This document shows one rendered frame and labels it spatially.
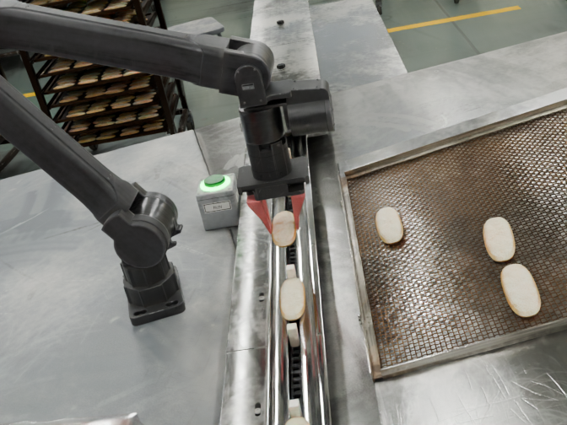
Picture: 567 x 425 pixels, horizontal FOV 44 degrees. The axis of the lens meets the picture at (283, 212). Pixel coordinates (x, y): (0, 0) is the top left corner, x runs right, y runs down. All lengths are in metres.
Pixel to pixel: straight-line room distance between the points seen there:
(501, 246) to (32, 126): 0.65
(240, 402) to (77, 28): 0.51
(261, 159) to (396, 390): 0.36
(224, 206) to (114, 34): 0.45
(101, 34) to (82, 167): 0.20
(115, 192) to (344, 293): 0.37
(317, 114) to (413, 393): 0.38
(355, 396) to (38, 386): 0.46
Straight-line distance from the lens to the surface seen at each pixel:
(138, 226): 1.04
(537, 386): 0.79
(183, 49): 0.93
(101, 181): 1.05
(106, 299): 1.21
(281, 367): 0.93
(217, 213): 1.29
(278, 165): 0.98
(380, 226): 1.06
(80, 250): 1.38
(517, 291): 0.88
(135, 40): 0.95
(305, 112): 0.94
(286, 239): 1.02
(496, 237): 0.97
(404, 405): 0.80
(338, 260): 1.15
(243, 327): 0.99
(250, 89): 0.92
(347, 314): 1.04
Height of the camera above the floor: 1.47
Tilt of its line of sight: 30 degrees down
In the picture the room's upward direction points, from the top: 12 degrees counter-clockwise
